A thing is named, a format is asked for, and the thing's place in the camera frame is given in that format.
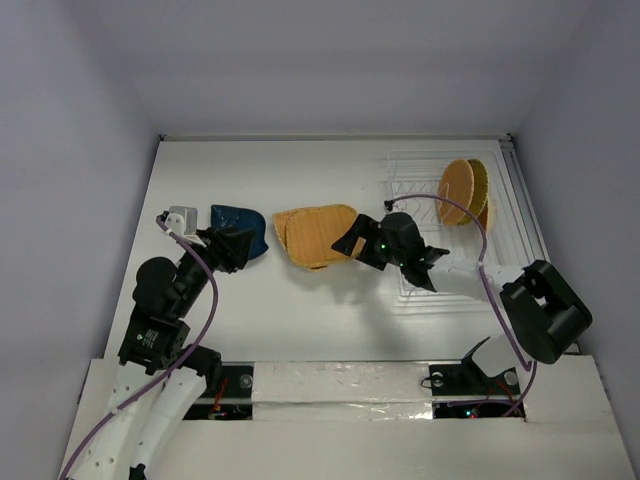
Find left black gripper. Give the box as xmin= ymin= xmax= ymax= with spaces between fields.
xmin=174 ymin=224 xmax=255 ymax=315

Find dark blue plate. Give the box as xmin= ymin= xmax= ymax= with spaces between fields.
xmin=208 ymin=203 xmax=271 ymax=262

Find triangular woven orange plate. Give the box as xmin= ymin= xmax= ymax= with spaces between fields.
xmin=272 ymin=208 xmax=329 ymax=271

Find round orange woven plate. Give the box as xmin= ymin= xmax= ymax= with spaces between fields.
xmin=438 ymin=159 xmax=474 ymax=226

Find yellow round woven plate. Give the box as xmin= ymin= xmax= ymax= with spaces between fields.
xmin=468 ymin=159 xmax=489 ymax=216

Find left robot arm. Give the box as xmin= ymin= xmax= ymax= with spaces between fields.
xmin=60 ymin=226 xmax=255 ymax=479

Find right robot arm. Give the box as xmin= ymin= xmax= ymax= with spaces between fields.
xmin=331 ymin=212 xmax=593 ymax=392

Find small orange woven plate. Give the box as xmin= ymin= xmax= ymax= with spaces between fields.
xmin=478 ymin=197 xmax=497 ymax=233

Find white foam front board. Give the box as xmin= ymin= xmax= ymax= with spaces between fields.
xmin=64 ymin=357 xmax=631 ymax=480

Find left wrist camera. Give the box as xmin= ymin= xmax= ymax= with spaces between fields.
xmin=161 ymin=206 xmax=198 ymax=237

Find white wire dish rack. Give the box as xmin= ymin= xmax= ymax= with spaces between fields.
xmin=383 ymin=148 xmax=534 ymax=301

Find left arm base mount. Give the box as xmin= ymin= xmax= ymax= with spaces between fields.
xmin=183 ymin=363 xmax=254 ymax=421

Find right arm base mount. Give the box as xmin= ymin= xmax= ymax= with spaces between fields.
xmin=420 ymin=363 xmax=526 ymax=420

